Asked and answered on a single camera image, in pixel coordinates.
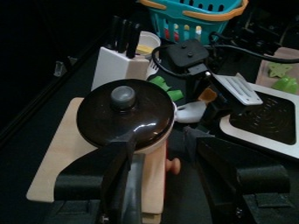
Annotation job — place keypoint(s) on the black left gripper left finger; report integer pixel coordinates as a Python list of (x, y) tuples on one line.
[(90, 180)]

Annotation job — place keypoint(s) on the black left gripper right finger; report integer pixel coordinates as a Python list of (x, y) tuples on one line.
[(248, 186)]

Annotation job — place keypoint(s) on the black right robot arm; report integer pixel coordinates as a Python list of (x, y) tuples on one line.
[(264, 32)]

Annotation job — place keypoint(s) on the teal basket with orange rim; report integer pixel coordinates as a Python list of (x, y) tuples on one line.
[(176, 10)]

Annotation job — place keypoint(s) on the orange toy piece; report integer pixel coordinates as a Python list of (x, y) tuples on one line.
[(207, 95)]

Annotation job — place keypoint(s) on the grey slotted spatula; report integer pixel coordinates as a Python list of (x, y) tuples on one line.
[(239, 89)]

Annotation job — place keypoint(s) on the green toy vegetable piece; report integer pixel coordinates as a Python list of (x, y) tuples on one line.
[(175, 95), (160, 82)]

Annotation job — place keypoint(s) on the light wooden cutting board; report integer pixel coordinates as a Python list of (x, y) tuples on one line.
[(62, 148)]

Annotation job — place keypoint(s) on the white toy stove black top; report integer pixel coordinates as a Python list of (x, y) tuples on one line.
[(269, 128)]

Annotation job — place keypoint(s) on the beige board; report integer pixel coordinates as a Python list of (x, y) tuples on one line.
[(269, 80)]

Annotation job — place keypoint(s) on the pot with dark brown lid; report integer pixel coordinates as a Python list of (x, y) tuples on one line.
[(116, 122)]

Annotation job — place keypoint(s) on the green toy pepper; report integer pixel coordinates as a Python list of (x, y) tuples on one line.
[(286, 85)]

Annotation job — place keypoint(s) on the white plastic fork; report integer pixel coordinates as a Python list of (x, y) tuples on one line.
[(152, 69)]

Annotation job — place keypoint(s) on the green star shaped toy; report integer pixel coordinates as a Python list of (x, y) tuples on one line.
[(281, 70)]

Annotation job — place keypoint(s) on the white knife block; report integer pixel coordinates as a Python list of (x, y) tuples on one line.
[(116, 68)]

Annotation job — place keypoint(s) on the white cup with yellow content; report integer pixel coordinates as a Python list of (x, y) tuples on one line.
[(150, 40)]

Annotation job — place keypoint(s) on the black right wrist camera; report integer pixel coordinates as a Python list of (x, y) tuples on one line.
[(187, 54)]

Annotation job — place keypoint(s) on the clear plastic bracket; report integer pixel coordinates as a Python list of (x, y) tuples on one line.
[(59, 68)]

